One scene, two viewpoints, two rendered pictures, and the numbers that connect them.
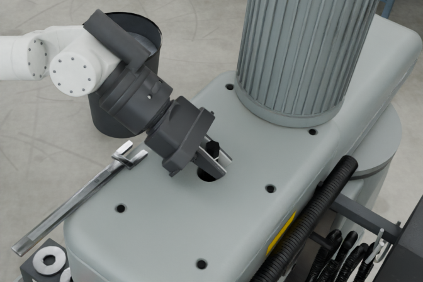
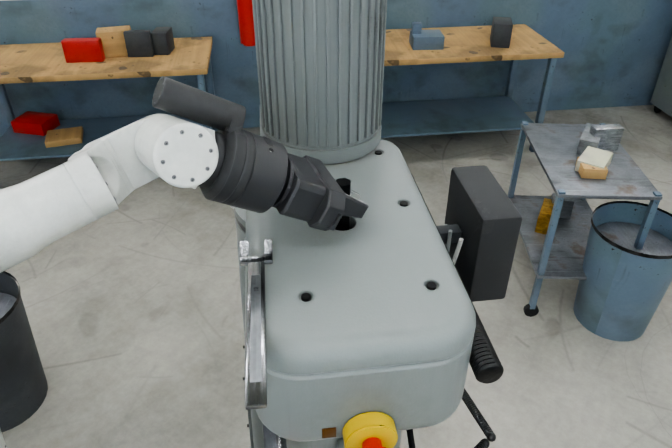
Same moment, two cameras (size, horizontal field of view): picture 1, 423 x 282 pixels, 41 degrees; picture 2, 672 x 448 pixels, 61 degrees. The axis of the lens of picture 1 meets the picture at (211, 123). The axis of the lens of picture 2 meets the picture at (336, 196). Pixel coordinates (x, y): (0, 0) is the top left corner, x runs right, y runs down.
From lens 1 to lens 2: 0.45 m
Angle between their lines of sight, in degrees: 31
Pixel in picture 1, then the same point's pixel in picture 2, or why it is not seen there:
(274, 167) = (385, 188)
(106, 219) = (306, 313)
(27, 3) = not seen: outside the picture
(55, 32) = (103, 143)
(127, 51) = (223, 110)
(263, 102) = (328, 143)
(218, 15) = not seen: hidden behind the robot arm
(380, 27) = not seen: hidden behind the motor
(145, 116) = (278, 173)
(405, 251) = (492, 223)
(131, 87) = (249, 146)
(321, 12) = (363, 7)
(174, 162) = (333, 208)
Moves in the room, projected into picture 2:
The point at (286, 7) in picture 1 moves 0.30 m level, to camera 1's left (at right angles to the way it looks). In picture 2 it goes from (328, 17) to (104, 65)
